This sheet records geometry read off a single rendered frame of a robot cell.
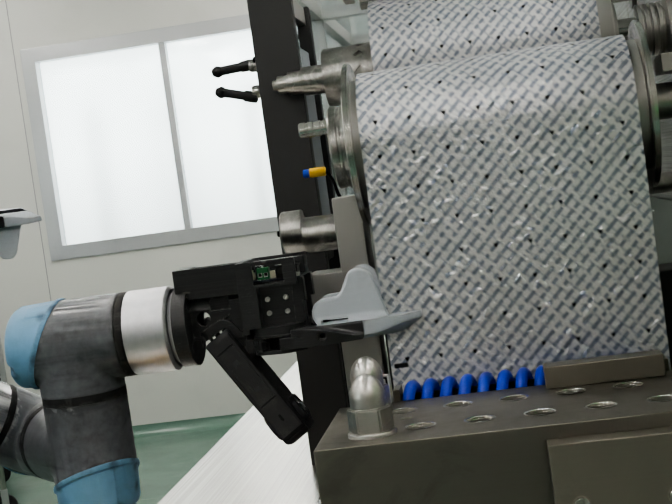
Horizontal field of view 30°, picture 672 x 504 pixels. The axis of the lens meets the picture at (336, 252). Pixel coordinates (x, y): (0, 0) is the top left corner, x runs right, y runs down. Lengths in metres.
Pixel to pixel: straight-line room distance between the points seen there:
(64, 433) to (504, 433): 0.41
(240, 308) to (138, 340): 0.09
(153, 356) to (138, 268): 5.83
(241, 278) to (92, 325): 0.14
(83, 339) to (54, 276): 5.97
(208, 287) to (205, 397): 5.84
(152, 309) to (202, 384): 5.83
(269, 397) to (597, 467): 0.32
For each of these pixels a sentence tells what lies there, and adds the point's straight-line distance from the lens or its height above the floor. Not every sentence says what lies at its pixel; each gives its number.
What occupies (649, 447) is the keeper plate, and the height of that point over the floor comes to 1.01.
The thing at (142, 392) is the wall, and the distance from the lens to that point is 7.01.
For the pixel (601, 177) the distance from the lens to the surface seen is 1.08.
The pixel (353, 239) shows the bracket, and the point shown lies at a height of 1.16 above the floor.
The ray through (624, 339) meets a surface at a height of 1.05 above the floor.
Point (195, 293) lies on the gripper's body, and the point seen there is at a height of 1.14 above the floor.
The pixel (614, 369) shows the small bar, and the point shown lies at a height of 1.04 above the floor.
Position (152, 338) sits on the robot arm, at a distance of 1.09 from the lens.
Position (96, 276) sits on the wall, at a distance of 7.00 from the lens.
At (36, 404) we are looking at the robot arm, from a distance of 1.24.
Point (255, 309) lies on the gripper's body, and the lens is 1.07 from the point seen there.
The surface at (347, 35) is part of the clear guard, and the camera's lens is 2.13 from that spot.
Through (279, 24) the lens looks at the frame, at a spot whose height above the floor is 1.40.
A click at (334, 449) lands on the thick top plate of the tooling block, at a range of 0.91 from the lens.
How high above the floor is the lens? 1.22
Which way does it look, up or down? 3 degrees down
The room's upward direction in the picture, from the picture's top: 8 degrees counter-clockwise
